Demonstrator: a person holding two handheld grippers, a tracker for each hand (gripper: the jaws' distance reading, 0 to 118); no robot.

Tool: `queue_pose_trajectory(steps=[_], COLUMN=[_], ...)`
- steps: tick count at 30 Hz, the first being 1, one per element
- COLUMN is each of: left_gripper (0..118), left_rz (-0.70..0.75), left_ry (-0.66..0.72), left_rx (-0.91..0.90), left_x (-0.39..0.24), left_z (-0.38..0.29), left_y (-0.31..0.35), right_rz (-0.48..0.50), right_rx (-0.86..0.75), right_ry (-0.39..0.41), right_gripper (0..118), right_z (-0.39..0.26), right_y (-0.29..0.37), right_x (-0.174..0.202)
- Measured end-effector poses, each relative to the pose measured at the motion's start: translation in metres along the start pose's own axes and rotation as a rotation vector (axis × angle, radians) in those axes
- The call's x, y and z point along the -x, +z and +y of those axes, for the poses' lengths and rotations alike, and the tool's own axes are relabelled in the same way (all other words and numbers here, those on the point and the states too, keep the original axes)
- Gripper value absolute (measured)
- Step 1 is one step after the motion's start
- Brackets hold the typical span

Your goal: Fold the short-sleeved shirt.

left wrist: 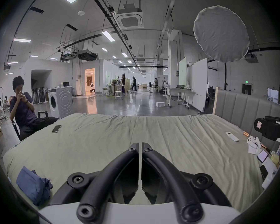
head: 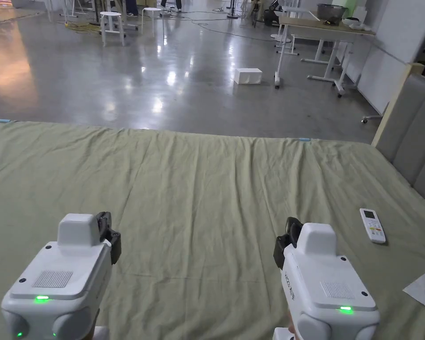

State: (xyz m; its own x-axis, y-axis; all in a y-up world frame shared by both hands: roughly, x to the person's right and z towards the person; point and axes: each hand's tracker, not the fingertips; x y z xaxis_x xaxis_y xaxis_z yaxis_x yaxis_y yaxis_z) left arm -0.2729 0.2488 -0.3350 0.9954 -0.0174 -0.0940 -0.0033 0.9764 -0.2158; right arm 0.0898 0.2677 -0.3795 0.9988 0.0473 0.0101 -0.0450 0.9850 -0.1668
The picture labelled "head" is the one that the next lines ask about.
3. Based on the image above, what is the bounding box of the person's left hand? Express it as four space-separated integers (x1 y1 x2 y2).
84 311 99 340

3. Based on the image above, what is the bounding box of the grey padded headboard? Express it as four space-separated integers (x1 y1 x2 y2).
371 63 425 215

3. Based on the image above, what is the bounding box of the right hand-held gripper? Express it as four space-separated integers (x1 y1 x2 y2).
272 216 380 340

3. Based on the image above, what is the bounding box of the black cable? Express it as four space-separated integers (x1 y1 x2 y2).
189 12 282 43

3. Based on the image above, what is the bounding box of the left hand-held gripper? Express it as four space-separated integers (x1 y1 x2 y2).
0 212 122 340

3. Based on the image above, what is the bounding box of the wooden table with white legs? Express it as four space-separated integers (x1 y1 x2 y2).
274 3 377 98

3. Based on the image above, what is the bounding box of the yellow cable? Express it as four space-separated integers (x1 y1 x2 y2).
64 20 103 35

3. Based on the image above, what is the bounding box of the white box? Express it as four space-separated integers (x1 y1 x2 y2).
233 67 263 85

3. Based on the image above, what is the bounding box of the white round stool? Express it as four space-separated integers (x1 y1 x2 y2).
99 11 126 47
141 7 166 38

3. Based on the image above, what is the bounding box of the white plastic bag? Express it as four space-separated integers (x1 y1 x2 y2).
403 270 425 313

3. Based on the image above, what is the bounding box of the white remote control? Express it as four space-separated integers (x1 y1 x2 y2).
359 208 387 245

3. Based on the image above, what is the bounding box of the bed with pale green sheet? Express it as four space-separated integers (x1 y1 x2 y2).
0 118 425 340

